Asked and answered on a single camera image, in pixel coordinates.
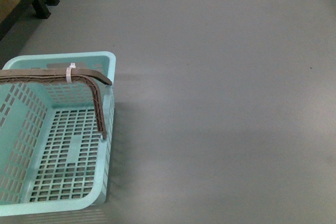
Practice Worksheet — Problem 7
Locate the brown basket handle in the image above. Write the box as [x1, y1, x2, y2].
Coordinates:
[1, 68, 112, 139]

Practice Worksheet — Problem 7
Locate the light blue plastic basket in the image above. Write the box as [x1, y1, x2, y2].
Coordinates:
[1, 51, 116, 216]

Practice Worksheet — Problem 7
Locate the white zip tie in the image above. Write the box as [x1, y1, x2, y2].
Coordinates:
[66, 62, 76, 83]

